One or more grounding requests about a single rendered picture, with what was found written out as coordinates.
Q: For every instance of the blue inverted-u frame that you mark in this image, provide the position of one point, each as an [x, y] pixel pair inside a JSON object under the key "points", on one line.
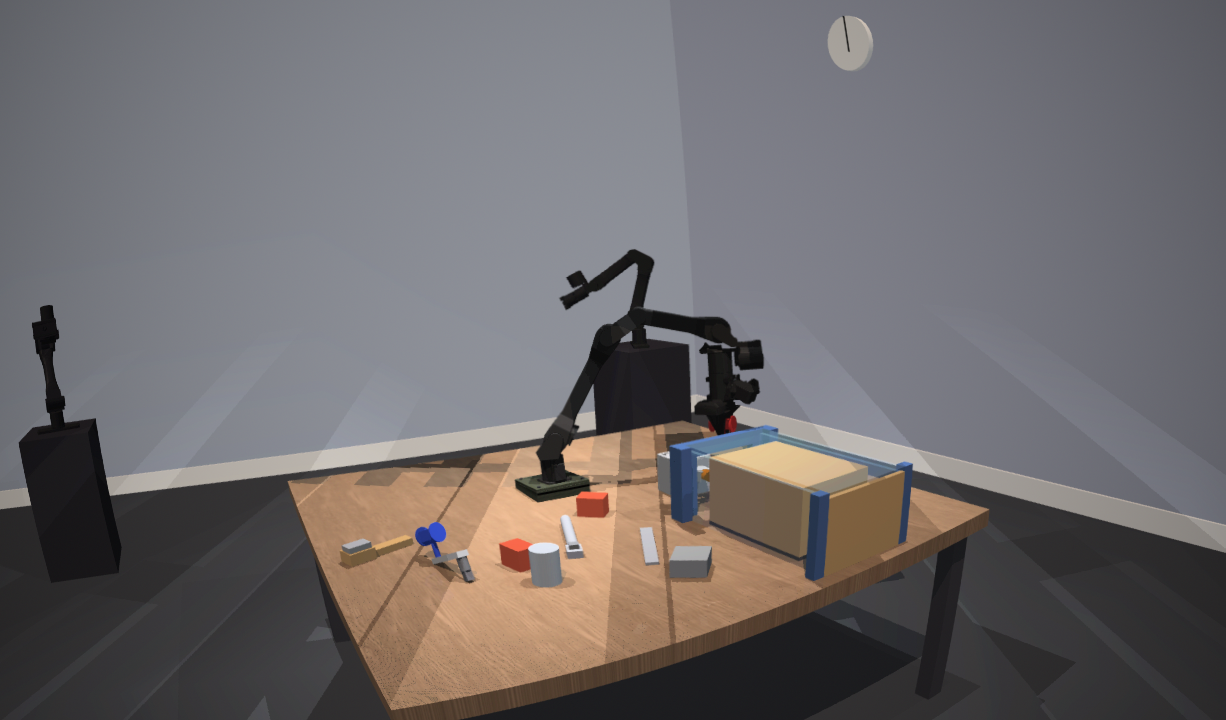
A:
{"points": [[672, 463]]}

